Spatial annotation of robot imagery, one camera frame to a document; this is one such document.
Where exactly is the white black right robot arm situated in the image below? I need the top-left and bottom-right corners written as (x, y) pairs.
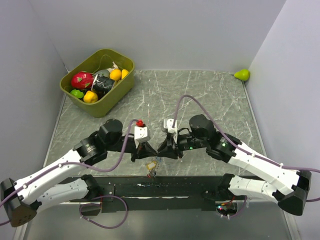
top-left (157, 114), bottom-right (312, 216)

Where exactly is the yellow key tag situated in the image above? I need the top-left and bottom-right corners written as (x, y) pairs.
top-left (146, 161), bottom-right (157, 170)

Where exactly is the olive green plastic bin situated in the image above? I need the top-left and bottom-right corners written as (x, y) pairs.
top-left (60, 48), bottom-right (135, 118)

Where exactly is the metal disc with key rings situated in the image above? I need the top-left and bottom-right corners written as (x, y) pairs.
top-left (146, 156), bottom-right (162, 178)

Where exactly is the yellow lemon toy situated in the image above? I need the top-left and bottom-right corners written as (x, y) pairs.
top-left (121, 69), bottom-right (129, 80)

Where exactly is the green toy fruit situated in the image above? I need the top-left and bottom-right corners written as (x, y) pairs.
top-left (70, 89), bottom-right (85, 99)

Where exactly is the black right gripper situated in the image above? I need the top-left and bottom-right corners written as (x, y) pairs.
top-left (157, 131), bottom-right (208, 160)

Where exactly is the red dragon fruit toy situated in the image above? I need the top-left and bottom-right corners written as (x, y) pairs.
top-left (70, 71), bottom-right (95, 90)

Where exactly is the green pear toy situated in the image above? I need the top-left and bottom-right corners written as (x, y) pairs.
top-left (233, 69), bottom-right (251, 82)

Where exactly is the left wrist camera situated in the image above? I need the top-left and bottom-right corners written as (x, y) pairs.
top-left (134, 119), bottom-right (151, 148)

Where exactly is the orange toy fruit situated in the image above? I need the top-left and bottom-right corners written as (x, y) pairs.
top-left (109, 69), bottom-right (122, 81)

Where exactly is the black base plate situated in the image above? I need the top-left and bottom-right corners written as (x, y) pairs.
top-left (67, 175), bottom-right (248, 214)

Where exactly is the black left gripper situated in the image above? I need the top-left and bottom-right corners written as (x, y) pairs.
top-left (106, 135), bottom-right (157, 162)

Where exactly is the yellow bell pepper toy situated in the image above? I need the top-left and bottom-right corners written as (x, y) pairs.
top-left (83, 90), bottom-right (99, 104)

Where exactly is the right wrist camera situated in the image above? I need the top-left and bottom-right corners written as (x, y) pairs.
top-left (162, 118), bottom-right (178, 143)

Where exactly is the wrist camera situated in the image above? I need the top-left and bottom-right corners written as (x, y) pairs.
top-left (134, 119), bottom-right (151, 148)
top-left (162, 118), bottom-right (178, 143)

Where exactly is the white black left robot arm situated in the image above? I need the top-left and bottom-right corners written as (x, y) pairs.
top-left (0, 119), bottom-right (157, 227)

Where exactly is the black wrapped cylinder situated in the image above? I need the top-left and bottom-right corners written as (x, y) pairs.
top-left (91, 74), bottom-right (116, 93)

